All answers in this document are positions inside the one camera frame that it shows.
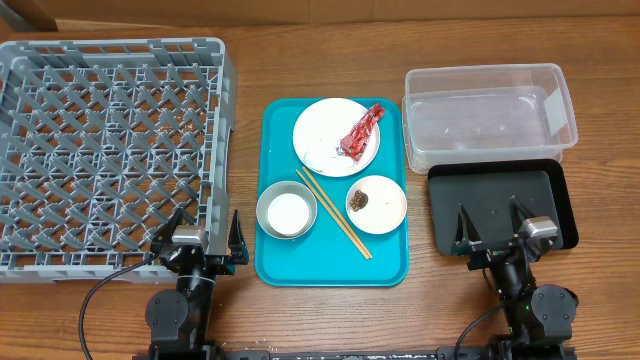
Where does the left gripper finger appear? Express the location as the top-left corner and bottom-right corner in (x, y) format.
(228, 210), (248, 256)
(151, 207), (184, 250)

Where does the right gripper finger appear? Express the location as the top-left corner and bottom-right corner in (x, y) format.
(454, 203), (481, 244)
(509, 196), (536, 235)

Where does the small white dish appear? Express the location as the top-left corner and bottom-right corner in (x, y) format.
(346, 175), (407, 235)

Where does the brown food lump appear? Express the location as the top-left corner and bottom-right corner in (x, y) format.
(349, 190), (369, 212)

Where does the red snack wrapper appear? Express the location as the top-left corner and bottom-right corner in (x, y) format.
(339, 103), (385, 162)

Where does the white cup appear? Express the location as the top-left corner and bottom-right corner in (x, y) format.
(267, 193), (310, 237)

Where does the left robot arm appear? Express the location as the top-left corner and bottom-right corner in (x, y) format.
(145, 208), (249, 360)

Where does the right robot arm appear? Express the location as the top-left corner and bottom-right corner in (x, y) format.
(452, 197), (579, 360)

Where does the black plastic tray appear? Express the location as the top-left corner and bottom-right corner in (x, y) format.
(428, 159), (579, 256)

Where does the grey bowl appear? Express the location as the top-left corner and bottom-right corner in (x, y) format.
(256, 181), (318, 240)

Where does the teal plastic tray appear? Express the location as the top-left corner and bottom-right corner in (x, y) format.
(255, 98), (409, 287)

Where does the lower wooden chopstick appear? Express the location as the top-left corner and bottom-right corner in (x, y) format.
(295, 168), (371, 261)

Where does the wooden chopstick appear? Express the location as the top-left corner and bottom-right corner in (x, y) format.
(295, 168), (371, 261)
(301, 165), (374, 259)

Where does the upper wooden chopstick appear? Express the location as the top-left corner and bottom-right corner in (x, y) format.
(301, 165), (374, 259)

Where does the clear plastic bin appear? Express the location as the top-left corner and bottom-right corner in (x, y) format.
(402, 63), (578, 174)

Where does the grey plastic dish rack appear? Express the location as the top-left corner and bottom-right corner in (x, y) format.
(1, 37), (237, 284)

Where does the large white plate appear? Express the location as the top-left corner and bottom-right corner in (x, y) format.
(293, 98), (380, 177)

